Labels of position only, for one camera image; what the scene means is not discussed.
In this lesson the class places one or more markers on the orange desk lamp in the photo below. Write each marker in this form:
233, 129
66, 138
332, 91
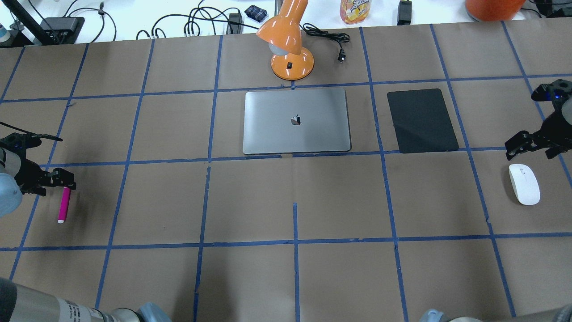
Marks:
290, 60

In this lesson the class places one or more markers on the pink highlighter pen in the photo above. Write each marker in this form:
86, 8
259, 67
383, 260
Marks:
64, 205

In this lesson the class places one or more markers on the black mousepad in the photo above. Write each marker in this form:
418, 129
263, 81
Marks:
421, 121

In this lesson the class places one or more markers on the yellow snack bag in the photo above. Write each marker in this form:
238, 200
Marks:
354, 11

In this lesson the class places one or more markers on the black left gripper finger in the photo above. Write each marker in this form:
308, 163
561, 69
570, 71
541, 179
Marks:
34, 190
60, 177

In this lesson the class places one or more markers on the dark checkered pouch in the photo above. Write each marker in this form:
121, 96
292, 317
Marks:
256, 13

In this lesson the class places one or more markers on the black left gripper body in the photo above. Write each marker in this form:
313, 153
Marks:
27, 171

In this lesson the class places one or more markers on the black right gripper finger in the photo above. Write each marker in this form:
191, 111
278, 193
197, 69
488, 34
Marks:
553, 152
519, 143

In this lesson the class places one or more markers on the black power adapter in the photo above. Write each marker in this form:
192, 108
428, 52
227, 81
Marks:
404, 12

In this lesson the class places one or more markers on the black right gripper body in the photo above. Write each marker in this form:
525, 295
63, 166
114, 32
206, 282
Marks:
553, 129

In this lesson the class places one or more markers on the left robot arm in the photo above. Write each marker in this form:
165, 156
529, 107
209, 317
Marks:
23, 304

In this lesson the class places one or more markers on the silver laptop notebook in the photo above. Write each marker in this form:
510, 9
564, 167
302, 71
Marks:
312, 120

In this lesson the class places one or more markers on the orange bowl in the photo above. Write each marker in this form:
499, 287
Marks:
493, 10

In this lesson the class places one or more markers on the white computer mouse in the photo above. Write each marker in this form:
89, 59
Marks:
525, 184

